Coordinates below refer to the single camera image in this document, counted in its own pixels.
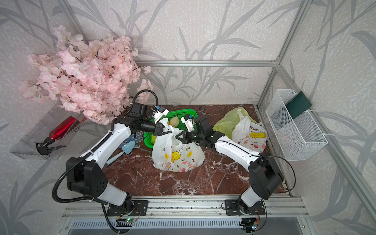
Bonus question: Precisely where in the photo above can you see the white printed plastic bag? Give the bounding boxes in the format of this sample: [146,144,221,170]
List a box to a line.
[152,118,205,172]

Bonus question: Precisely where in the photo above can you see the green plastic basket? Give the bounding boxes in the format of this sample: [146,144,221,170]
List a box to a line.
[144,109,198,149]

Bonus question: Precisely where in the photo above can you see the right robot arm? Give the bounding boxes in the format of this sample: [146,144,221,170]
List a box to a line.
[175,115,284,214]

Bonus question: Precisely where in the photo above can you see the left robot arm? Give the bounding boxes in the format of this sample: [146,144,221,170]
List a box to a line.
[52,103,169,211]

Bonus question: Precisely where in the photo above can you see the green pear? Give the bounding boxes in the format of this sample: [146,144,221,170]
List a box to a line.
[150,134,157,144]

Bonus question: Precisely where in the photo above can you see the beige pear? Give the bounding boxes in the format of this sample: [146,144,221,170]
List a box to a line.
[169,117,180,128]

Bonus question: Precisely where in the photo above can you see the blue dotted work glove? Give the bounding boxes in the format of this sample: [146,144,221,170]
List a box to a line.
[119,132,144,148]

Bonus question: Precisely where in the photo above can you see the light green plastic bag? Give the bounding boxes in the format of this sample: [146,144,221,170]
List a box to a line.
[212,107,257,139]

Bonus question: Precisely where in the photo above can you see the light blue toy trowel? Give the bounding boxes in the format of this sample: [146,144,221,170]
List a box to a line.
[106,141,136,165]

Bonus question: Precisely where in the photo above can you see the white printed bag right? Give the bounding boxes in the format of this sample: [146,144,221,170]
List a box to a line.
[232,109,267,153]

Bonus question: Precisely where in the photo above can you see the pink cherry blossom tree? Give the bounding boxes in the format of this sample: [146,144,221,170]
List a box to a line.
[19,26,153,125]

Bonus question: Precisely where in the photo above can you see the dark green card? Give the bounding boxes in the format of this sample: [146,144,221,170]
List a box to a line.
[286,91,312,119]

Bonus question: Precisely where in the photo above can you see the red spray bottle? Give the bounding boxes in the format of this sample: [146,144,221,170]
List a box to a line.
[35,116,79,155]

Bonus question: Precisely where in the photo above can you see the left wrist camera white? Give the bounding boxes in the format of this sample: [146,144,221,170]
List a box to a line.
[152,106,169,123]

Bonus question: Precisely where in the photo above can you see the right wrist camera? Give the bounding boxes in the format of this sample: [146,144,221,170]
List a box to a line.
[181,115,195,132]

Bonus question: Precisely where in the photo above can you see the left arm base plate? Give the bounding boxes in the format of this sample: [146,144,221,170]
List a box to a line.
[106,200,149,216]

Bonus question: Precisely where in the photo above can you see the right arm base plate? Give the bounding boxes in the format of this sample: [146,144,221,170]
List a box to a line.
[225,199,266,216]

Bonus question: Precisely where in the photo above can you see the white wire mesh basket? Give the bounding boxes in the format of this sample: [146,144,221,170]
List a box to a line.
[266,89,328,161]

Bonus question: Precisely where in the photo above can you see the aluminium front rail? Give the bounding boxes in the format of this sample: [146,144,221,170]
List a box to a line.
[62,194,309,219]

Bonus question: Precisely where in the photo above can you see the clear acrylic wall shelf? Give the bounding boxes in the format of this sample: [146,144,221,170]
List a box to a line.
[10,102,86,160]

